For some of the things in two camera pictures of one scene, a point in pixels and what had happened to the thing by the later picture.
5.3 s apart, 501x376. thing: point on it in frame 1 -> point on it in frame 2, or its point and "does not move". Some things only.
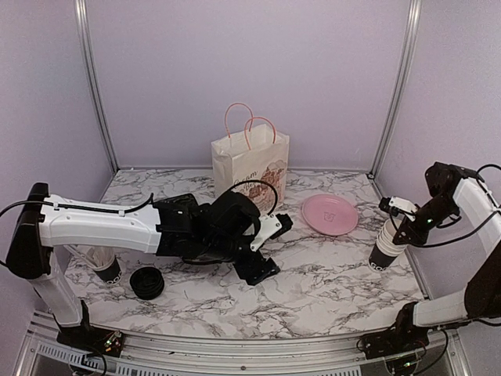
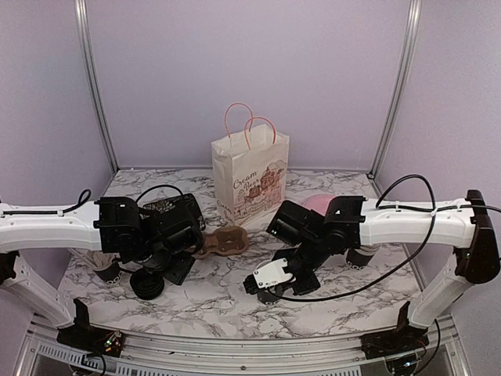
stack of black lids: (147, 283) does not move
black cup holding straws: (113, 274) does not move
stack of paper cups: (385, 251) -> (358, 258)
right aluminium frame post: (393, 119) does not move
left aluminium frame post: (91, 81) does not move
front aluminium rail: (339, 354) does not move
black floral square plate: (182, 206) does not move
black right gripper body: (421, 234) -> (311, 285)
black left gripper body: (253, 272) -> (177, 273)
